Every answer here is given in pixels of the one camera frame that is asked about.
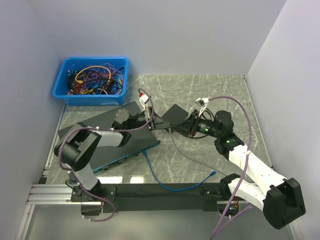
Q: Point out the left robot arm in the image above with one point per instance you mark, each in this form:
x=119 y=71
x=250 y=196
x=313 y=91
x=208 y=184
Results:
x=128 y=133

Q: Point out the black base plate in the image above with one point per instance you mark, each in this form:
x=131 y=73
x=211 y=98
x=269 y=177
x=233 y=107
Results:
x=149 y=197

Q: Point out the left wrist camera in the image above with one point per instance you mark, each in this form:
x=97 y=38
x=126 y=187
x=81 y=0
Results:
x=143 y=99

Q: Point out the aluminium rail frame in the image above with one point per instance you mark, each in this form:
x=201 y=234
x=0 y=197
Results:
x=52 y=216

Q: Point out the blue plastic bin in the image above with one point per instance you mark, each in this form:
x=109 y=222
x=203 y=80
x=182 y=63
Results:
x=92 y=81

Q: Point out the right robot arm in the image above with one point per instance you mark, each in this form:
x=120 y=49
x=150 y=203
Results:
x=280 y=199

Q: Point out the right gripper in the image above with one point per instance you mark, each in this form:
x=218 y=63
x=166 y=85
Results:
x=191 y=125

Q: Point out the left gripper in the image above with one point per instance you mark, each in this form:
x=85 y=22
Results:
x=159 y=123

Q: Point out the small black network switch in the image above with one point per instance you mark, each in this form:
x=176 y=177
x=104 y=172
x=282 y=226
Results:
x=175 y=114

